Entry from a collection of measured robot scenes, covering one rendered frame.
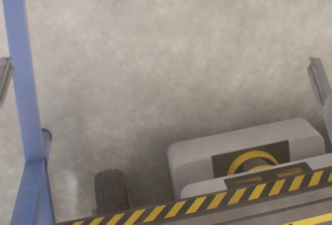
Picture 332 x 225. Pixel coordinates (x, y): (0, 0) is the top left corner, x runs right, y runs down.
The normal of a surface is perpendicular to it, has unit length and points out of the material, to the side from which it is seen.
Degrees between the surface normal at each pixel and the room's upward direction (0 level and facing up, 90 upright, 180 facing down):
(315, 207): 0
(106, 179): 83
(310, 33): 0
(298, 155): 0
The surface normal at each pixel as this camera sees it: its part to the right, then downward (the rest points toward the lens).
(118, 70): 0.13, 0.33
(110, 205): -0.03, -0.46
